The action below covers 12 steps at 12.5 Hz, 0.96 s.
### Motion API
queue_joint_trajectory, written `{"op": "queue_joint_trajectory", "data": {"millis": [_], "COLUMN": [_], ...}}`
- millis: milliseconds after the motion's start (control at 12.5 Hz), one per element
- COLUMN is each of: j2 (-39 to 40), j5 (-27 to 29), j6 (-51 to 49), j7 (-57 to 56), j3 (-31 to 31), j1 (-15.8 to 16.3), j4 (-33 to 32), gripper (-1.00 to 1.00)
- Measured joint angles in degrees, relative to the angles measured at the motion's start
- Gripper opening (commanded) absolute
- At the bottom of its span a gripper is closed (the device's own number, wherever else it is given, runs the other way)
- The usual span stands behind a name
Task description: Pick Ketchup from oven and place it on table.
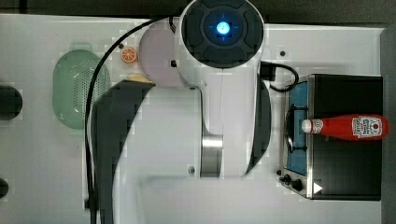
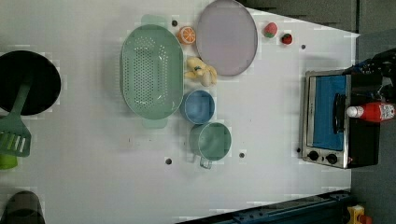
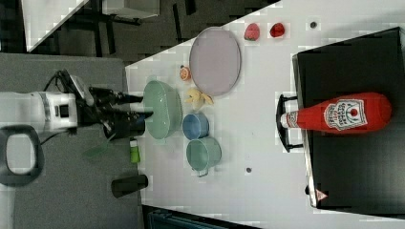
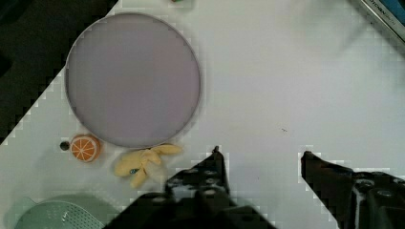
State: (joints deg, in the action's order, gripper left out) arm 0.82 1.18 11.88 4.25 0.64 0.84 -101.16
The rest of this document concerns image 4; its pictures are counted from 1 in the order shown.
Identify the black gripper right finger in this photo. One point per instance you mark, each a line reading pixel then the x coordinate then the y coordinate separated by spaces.
pixel 356 200

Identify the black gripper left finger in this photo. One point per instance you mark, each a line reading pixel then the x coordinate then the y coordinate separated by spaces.
pixel 195 198

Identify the black silver toaster oven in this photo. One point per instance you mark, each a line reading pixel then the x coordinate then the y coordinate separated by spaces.
pixel 388 15

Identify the yellow plush banana toy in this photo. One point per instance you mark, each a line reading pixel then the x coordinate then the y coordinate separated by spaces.
pixel 147 163

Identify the orange slice toy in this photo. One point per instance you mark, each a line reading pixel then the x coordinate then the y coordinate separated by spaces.
pixel 85 148

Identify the green perforated colander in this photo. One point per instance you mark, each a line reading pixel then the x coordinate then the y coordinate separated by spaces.
pixel 79 211

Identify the round lilac plate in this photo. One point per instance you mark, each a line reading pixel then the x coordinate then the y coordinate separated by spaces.
pixel 133 80

